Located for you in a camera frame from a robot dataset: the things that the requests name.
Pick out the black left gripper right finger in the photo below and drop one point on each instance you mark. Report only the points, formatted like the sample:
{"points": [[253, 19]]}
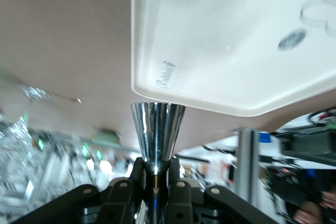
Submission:
{"points": [[189, 200]]}

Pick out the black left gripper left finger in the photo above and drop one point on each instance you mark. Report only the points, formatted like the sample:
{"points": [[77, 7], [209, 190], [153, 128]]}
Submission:
{"points": [[118, 195]]}

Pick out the steel double jigger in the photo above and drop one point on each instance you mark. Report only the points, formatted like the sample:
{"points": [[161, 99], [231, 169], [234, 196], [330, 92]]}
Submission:
{"points": [[157, 129]]}

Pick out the pale green ceramic bowl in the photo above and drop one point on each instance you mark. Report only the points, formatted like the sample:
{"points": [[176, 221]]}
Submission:
{"points": [[106, 138]]}

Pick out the seated person in background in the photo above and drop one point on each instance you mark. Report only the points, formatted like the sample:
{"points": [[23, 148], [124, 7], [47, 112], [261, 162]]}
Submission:
{"points": [[315, 208]]}

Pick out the black background equipment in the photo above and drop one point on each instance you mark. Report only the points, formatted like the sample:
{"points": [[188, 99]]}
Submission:
{"points": [[307, 145]]}

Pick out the cream rabbit print tray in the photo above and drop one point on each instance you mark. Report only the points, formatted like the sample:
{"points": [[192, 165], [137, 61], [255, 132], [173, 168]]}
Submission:
{"points": [[223, 37]]}

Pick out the aluminium frame post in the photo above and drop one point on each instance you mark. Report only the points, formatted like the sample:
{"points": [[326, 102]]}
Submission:
{"points": [[248, 163]]}

